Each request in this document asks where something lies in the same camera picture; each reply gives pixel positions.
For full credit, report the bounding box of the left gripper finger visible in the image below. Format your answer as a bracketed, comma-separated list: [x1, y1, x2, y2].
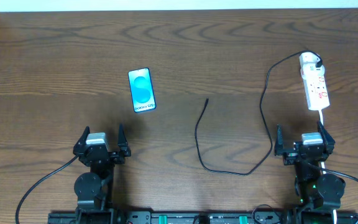
[117, 124, 132, 157]
[73, 126, 90, 155]

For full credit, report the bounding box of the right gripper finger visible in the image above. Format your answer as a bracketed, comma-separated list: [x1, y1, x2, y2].
[317, 121, 336, 154]
[274, 124, 285, 156]

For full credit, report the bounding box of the blue Galaxy smartphone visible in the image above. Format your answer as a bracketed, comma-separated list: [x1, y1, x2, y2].
[128, 67, 157, 113]

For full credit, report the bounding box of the black charger cable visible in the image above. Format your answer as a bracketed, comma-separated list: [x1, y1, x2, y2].
[194, 49, 324, 176]

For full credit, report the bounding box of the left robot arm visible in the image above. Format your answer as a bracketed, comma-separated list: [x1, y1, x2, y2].
[71, 125, 131, 224]

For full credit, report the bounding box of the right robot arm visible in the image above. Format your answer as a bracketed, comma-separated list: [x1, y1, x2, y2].
[274, 121, 346, 223]

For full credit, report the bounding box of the white charger adapter plug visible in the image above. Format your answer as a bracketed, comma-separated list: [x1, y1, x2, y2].
[300, 63, 325, 80]

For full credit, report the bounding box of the white power strip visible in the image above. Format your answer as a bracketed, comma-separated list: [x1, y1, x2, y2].
[299, 52, 330, 111]

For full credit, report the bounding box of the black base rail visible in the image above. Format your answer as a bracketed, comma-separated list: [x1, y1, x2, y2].
[47, 210, 358, 224]

